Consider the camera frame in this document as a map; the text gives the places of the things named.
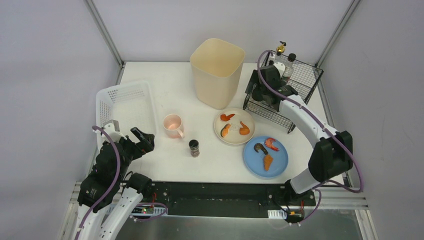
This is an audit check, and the orange dark food piece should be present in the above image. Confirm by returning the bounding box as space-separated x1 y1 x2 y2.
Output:
220 123 231 138

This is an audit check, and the orange fried food piece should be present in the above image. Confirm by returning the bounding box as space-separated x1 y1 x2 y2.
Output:
263 154 274 172

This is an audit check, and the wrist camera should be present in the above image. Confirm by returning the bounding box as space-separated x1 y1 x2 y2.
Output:
268 59 286 78
93 119 127 145

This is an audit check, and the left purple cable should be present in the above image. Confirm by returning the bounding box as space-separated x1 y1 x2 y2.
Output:
74 125 122 240

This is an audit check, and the black wire basket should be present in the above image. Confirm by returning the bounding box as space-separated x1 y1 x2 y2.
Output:
242 51 324 133

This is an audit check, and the beige plastic bin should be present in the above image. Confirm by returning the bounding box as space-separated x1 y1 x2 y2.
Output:
189 38 246 110

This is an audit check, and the red shrimp toy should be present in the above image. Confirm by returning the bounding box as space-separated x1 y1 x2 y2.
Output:
264 137 280 152

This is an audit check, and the soy sauce bottle red label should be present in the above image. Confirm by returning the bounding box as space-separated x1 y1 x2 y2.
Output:
281 53 297 84

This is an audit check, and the orange food piece top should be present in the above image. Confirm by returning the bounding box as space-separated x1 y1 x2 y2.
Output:
220 113 235 122

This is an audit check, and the pink mug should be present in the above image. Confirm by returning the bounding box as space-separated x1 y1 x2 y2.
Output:
163 114 185 139

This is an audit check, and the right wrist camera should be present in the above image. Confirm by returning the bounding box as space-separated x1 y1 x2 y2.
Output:
268 59 286 78

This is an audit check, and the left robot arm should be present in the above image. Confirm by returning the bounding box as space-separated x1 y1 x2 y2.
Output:
73 125 155 240

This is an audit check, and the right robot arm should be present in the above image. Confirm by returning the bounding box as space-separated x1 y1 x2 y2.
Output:
251 65 354 202

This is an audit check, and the purple cable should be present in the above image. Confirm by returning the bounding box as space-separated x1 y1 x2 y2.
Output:
256 49 365 226
74 125 122 240

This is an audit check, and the clear glass bottle gold cap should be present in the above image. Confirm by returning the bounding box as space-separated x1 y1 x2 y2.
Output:
269 41 287 65

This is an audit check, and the white plastic basket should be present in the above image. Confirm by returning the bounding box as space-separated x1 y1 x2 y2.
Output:
95 80 158 143

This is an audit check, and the blue plate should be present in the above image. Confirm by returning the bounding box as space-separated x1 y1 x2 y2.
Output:
243 136 289 179

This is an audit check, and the beige plate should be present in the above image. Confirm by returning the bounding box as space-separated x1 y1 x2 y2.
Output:
213 107 256 145

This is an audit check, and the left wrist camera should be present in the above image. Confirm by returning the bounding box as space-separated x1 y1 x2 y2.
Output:
93 119 127 145

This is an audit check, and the dark curved food piece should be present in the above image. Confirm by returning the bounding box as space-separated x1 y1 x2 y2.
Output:
253 143 269 155

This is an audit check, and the orange curved food piece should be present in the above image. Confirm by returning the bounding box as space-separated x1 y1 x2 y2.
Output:
239 121 251 136

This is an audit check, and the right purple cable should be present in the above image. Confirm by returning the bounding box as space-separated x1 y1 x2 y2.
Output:
256 49 365 226

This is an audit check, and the small dark spice jar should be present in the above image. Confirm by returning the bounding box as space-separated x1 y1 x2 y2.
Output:
188 139 200 158

